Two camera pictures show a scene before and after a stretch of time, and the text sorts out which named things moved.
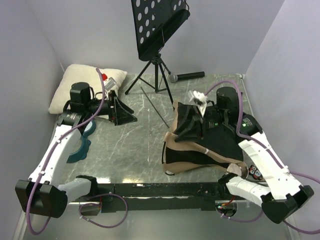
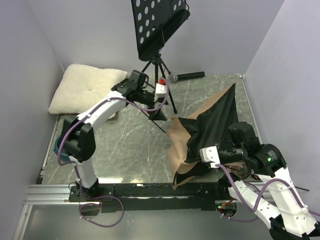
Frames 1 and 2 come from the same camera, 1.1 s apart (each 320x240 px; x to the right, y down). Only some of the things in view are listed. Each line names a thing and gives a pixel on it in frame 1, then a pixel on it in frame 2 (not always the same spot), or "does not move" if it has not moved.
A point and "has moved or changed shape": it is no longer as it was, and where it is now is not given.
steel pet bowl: x=240 y=169 does not move
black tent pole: x=154 y=107 has moved or changed shape
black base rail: x=190 y=196 does not move
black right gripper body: x=211 y=119 → x=230 y=152
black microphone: x=174 y=78 does not move
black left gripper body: x=108 y=109 → x=146 y=98
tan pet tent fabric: x=200 y=142 has moved or changed shape
